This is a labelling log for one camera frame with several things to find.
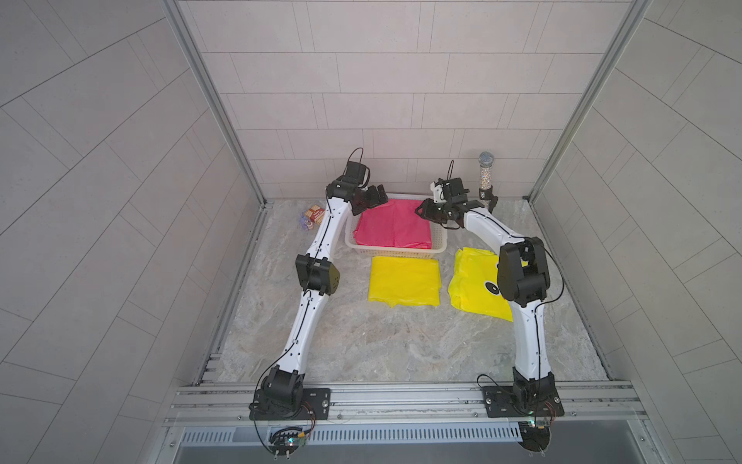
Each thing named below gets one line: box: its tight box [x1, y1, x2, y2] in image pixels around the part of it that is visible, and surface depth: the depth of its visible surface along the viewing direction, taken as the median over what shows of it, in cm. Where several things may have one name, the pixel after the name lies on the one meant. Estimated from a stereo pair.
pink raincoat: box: [353, 199, 432, 249], surface depth 99 cm
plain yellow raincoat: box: [368, 256, 442, 308], surface depth 96 cm
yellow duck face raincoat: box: [448, 246, 514, 322], surface depth 94 cm
